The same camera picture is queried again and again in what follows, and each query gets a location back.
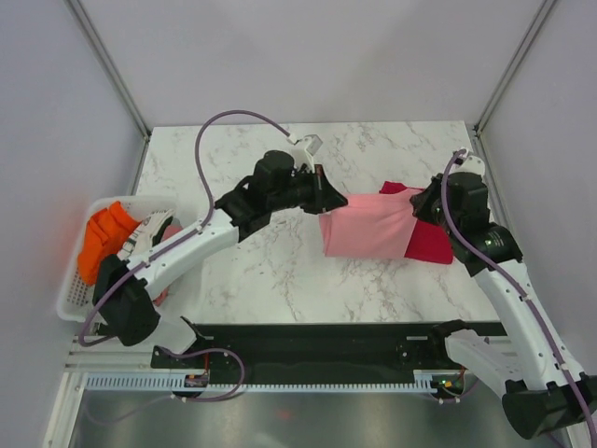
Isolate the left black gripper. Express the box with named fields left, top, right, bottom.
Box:
left=269, top=164, right=346, bottom=215

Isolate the red t-shirt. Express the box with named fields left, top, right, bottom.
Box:
left=370, top=181, right=453, bottom=265

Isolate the light pink t-shirt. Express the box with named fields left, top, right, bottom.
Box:
left=319, top=189, right=418, bottom=259

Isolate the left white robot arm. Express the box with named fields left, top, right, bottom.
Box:
left=92, top=150, right=348, bottom=347

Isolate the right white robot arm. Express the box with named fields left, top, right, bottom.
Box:
left=410, top=172, right=596, bottom=446

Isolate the dusty rose t-shirt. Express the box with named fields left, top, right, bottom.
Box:
left=153, top=221, right=183, bottom=307

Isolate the white printed t-shirt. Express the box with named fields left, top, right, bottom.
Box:
left=117, top=209, right=174, bottom=260

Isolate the orange t-shirt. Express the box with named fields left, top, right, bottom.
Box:
left=76, top=201, right=141, bottom=286

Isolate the white plastic laundry basket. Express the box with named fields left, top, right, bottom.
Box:
left=56, top=195, right=179, bottom=323

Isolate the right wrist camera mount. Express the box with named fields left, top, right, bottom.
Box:
left=451, top=148, right=486, bottom=177

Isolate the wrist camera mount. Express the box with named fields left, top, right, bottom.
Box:
left=286, top=133, right=323, bottom=173
left=451, top=148, right=486, bottom=177

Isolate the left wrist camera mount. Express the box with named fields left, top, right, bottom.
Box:
left=286, top=133, right=323, bottom=173

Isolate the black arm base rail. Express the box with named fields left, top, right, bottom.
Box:
left=151, top=323, right=460, bottom=384

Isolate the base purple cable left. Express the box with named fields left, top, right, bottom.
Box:
left=162, top=348, right=247, bottom=403

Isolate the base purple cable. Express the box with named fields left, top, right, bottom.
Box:
left=428, top=372, right=477, bottom=406
left=162, top=348, right=247, bottom=403

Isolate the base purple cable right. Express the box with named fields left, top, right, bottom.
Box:
left=428, top=372, right=477, bottom=406

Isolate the right aluminium frame post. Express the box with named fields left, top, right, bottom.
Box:
left=472, top=0, right=559, bottom=135

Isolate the aluminium frame post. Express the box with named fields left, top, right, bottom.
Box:
left=63, top=0, right=151, bottom=142
left=472, top=0, right=559, bottom=135

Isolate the white slotted cable duct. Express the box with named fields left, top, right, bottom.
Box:
left=83, top=371, right=450, bottom=394

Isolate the left aluminium frame post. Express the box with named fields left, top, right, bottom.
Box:
left=63, top=0, right=151, bottom=142

